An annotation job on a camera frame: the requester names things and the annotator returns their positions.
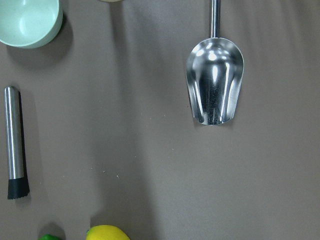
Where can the steel ice scoop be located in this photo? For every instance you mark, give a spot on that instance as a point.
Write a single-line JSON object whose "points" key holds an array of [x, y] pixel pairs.
{"points": [[214, 71]]}

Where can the yellow lemon near board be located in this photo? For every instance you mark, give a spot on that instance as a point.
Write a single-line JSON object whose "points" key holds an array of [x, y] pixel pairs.
{"points": [[106, 232]]}

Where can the wooden mug tree stand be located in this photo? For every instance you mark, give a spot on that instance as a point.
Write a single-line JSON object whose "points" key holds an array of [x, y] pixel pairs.
{"points": [[110, 1]]}

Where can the steel muddler black tip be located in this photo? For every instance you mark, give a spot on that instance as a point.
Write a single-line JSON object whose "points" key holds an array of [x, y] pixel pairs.
{"points": [[18, 185]]}

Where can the green lime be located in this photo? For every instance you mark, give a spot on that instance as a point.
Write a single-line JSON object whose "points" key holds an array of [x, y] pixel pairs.
{"points": [[49, 237]]}

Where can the mint green bowl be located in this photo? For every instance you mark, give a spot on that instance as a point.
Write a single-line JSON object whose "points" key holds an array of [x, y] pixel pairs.
{"points": [[29, 24]]}

